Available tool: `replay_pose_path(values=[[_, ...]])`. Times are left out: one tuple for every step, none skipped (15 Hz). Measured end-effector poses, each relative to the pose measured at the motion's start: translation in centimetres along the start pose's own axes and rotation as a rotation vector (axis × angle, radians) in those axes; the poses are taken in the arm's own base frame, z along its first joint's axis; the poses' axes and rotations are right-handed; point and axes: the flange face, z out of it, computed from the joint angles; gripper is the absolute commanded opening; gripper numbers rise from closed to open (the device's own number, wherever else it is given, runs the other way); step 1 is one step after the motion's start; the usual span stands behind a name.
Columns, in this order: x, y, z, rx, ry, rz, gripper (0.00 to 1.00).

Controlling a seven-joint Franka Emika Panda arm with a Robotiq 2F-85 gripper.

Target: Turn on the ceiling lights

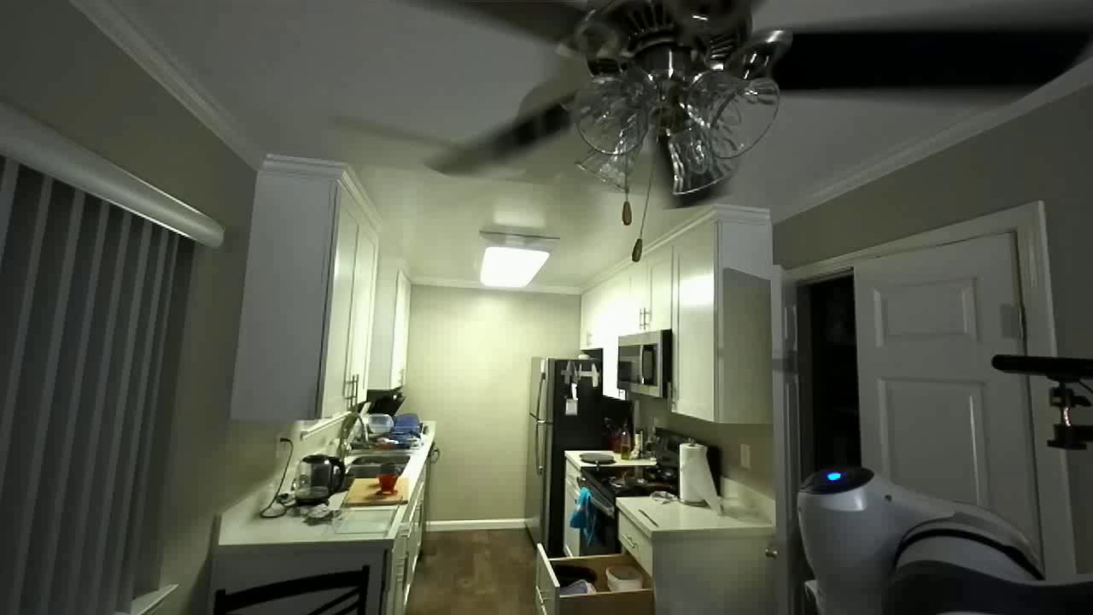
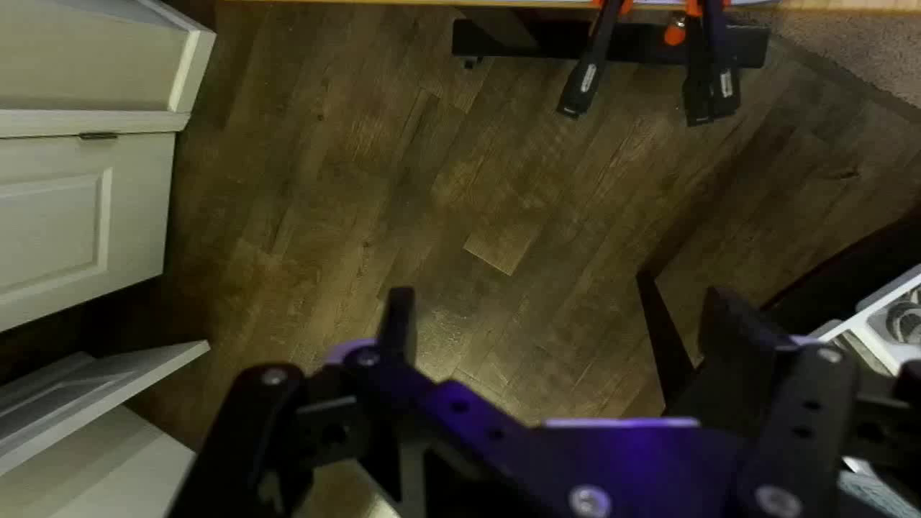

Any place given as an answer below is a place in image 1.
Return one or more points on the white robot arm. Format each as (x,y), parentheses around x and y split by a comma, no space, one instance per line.
(854,523)

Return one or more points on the ceiling fan with glass lights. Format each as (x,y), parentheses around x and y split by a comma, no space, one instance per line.
(670,68)

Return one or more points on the stainless steel microwave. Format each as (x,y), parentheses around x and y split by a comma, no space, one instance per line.
(642,362)

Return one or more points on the white upper cabinets above microwave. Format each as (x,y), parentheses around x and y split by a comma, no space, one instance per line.
(693,320)

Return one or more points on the black pan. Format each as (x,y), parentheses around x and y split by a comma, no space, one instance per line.
(384,401)

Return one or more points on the black kitchen stove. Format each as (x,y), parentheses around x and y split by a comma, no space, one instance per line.
(621,484)

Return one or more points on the teal dish towel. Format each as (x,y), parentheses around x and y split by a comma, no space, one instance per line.
(581,523)

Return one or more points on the white paper towel roll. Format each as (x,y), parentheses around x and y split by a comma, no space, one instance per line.
(693,472)

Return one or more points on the red cup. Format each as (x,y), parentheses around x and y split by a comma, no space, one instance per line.
(386,479)

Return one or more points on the wooden cutting board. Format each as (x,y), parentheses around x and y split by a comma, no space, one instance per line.
(362,492)

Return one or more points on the white tall upper cabinets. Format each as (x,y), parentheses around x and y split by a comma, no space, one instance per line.
(286,295)

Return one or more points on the open white drawer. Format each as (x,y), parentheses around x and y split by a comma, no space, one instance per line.
(592,582)

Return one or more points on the black electric kettle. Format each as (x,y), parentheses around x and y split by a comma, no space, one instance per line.
(320,476)

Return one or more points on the white counter cabinet with sink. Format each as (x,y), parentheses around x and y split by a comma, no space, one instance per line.
(396,557)

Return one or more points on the white counter cabinet with drawers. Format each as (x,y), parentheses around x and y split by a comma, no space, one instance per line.
(705,557)

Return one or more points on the white panel door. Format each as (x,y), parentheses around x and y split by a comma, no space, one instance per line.
(935,378)

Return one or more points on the white blinds valance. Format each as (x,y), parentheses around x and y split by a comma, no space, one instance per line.
(115,183)

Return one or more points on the vertical window blinds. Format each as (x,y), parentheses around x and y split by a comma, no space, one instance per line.
(81,397)

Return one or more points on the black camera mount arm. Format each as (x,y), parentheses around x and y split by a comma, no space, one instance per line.
(1042,367)

